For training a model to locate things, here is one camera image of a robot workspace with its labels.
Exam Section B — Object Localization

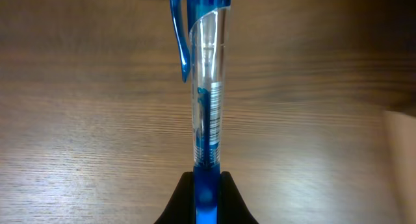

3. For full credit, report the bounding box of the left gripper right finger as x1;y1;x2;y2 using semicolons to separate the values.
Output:
217;171;258;224

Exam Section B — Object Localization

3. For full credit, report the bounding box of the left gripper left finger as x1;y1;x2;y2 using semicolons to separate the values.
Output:
155;171;196;224

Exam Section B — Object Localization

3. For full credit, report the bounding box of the cardboard box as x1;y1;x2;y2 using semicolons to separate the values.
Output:
384;111;415;224

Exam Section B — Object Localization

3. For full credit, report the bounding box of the blue ballpoint pen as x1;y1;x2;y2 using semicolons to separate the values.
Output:
170;0;231;224

